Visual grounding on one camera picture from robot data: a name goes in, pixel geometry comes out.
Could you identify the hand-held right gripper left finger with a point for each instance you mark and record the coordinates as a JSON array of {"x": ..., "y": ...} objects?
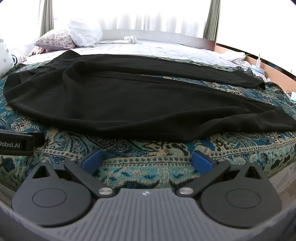
[{"x": 93, "y": 160}]

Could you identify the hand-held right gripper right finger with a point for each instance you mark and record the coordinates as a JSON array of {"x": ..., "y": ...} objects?
[{"x": 202, "y": 161}]

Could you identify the black pants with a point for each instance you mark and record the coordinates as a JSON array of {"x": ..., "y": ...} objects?
[{"x": 115, "y": 92}]

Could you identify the teal paisley blanket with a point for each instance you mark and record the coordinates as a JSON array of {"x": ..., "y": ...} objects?
[{"x": 148, "y": 160}]

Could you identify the white leaf print pillow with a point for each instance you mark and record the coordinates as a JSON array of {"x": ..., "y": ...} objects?
[{"x": 5, "y": 58}]

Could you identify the light blue box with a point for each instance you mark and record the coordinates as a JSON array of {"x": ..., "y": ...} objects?
[{"x": 257, "y": 70}]

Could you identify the crumpled white cloth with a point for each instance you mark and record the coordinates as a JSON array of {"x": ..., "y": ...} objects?
[{"x": 235, "y": 58}]

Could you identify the light teal cloth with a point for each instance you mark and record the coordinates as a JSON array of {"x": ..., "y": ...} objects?
[{"x": 293, "y": 96}]

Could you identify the floral pillow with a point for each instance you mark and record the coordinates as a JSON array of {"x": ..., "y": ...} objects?
[{"x": 56, "y": 39}]

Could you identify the white bed sheet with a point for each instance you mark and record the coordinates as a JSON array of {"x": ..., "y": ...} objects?
[{"x": 143, "y": 49}]

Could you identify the small white cloth bundle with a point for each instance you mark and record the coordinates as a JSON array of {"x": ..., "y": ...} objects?
[{"x": 129, "y": 39}]

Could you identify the grey bed headboard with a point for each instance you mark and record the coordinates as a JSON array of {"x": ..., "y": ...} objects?
[{"x": 166, "y": 38}]

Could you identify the grey green curtain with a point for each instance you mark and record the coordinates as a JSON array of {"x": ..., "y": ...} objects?
[
  {"x": 47, "y": 16},
  {"x": 211, "y": 20}
]

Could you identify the sheer white curtain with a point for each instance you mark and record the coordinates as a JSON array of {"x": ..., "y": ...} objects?
[{"x": 138, "y": 16}]

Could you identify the wooden bed frame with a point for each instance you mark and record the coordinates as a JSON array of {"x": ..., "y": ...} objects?
[{"x": 272, "y": 69}]

